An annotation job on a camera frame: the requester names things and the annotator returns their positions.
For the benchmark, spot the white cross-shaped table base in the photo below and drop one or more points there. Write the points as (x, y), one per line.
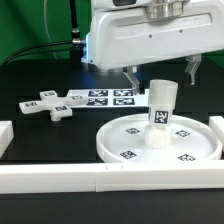
(59, 107)

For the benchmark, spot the white front rail right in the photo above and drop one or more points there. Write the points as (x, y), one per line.
(134, 177)

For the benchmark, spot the white marker sheet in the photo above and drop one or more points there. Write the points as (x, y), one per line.
(111, 98)

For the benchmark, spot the white round table top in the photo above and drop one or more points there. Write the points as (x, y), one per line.
(132, 139)

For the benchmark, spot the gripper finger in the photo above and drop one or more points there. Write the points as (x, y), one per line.
(130, 72)
(193, 63)

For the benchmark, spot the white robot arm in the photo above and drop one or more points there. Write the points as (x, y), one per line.
(127, 33)

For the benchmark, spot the white left side block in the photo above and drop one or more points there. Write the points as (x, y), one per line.
(6, 135)

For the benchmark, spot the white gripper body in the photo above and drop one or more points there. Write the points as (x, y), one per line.
(126, 33)

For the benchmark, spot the white rail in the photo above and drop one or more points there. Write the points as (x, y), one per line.
(134, 177)
(22, 179)

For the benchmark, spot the white front rail left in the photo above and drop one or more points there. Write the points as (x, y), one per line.
(22, 179)

